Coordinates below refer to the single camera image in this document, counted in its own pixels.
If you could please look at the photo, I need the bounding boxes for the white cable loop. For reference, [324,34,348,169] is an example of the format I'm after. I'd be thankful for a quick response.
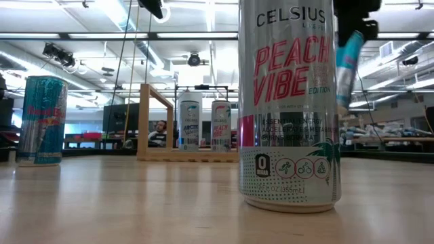
[154,6,172,24]

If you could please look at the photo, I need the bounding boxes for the silver ventilation duct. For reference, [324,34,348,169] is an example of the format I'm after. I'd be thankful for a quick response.
[98,0,167,70]

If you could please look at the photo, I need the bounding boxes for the round black ceiling camera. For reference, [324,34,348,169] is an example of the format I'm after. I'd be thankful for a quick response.
[187,52,201,68]

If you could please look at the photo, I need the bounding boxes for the person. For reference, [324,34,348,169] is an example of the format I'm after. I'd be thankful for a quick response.
[146,120,167,148]

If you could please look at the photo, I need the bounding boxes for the wooden slatted shelf rack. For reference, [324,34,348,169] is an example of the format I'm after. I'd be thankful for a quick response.
[136,83,240,163]

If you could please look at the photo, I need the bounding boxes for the black ceiling camera with cable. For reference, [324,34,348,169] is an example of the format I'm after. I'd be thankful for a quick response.
[42,42,88,75]

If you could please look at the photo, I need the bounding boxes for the cluttered workbench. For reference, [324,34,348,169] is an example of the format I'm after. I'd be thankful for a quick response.
[338,120,434,145]

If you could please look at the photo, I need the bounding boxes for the black frame light bar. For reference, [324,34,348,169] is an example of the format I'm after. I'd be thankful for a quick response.
[0,31,434,42]

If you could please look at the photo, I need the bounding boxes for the Celsius Arctic Vibe can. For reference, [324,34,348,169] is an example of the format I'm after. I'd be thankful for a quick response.
[178,100,201,153]

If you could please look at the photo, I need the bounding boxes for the Celsius Peach Vibe can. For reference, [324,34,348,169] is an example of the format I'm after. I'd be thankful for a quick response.
[210,100,233,153]
[238,0,342,214]

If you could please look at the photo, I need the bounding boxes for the blue Red Bull can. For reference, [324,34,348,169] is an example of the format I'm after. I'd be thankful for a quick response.
[335,30,366,110]
[16,75,69,167]

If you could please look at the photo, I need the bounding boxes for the black hanging cable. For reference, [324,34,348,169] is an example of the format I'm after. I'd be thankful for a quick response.
[104,0,133,143]
[355,69,386,145]

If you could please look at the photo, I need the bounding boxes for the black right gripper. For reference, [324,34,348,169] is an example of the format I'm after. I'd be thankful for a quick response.
[334,0,383,47]

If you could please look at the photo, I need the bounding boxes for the black equipment rack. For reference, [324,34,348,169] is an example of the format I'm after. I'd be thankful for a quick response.
[0,73,16,162]

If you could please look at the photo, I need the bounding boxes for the yellow cable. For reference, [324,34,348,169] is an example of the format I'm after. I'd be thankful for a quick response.
[123,6,140,143]

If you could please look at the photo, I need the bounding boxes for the dark computer monitor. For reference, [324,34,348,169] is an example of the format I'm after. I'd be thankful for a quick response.
[102,103,140,134]

